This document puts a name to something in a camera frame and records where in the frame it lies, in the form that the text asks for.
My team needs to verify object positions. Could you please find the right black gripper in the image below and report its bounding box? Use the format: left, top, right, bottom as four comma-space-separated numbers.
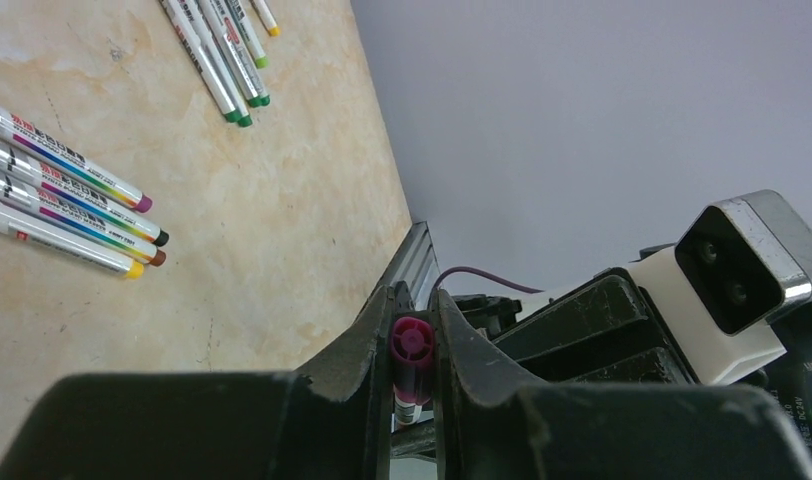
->
452, 268, 698, 385

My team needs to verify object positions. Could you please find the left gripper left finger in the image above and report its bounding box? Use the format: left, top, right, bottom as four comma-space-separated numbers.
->
0, 287, 394, 479

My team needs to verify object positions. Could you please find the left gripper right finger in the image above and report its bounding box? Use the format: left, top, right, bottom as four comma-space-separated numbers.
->
430, 290, 812, 479

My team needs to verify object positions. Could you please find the purple capped pen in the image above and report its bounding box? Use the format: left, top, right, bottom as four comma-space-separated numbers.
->
389, 316, 436, 427

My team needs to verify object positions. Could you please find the brown capped pen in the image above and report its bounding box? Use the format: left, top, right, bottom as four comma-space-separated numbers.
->
160, 0, 241, 123

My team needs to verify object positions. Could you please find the magenta capped pen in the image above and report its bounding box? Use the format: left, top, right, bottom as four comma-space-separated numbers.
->
199, 0, 270, 108

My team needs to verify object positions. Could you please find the dark green capped pen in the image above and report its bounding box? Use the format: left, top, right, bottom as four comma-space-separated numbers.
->
180, 0, 252, 128

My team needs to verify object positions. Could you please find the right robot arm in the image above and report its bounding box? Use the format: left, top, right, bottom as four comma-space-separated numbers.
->
454, 268, 812, 450

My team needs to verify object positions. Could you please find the yellow capped pen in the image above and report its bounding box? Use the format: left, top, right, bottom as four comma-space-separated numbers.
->
0, 202, 145, 279

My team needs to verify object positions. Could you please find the black capped pen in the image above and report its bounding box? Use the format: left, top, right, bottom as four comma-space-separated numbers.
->
0, 140, 169, 247

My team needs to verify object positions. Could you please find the blue capped pen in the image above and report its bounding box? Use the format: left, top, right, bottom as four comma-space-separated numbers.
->
0, 106, 153, 213

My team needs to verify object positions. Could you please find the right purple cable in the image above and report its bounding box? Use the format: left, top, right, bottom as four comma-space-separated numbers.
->
429, 266, 545, 307

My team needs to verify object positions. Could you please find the aluminium frame rail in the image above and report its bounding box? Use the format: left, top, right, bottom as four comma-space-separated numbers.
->
371, 222, 441, 311

